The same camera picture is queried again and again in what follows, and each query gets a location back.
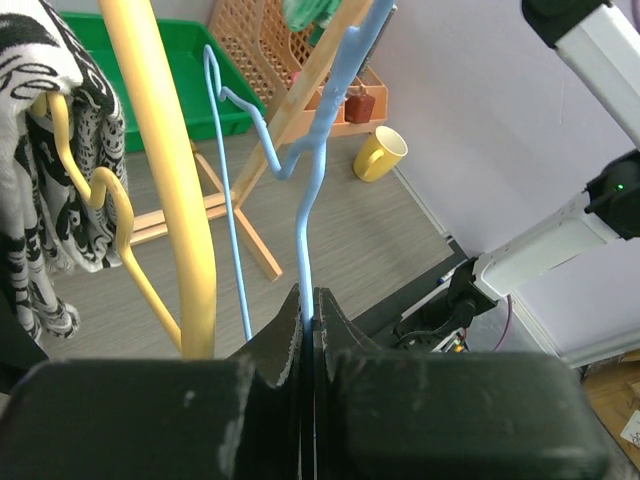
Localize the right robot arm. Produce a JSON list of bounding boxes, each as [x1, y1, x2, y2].
[[390, 1, 639, 355]]

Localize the light blue wire hanger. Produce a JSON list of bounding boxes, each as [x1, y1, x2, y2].
[[203, 1, 394, 336]]

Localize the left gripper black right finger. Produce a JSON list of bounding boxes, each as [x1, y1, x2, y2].
[[314, 288, 611, 479]]

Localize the newspaper print trousers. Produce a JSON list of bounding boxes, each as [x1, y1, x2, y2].
[[1, 1, 128, 341]]

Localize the yellow mug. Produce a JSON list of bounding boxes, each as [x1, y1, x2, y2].
[[353, 125, 408, 183]]

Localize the dark red jar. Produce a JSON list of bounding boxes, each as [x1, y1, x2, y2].
[[344, 86, 376, 124]]

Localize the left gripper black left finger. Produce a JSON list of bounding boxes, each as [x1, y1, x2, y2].
[[1, 288, 302, 479]]

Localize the wooden clothes rack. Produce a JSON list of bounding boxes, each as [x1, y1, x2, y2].
[[132, 1, 373, 281]]

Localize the yellow plastic hanger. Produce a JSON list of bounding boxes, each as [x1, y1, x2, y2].
[[33, 1, 217, 359]]

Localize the green plastic tray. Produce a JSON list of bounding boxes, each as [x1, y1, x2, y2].
[[62, 12, 266, 153]]

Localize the green white trousers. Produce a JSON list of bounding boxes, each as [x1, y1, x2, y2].
[[282, 0, 342, 46]]

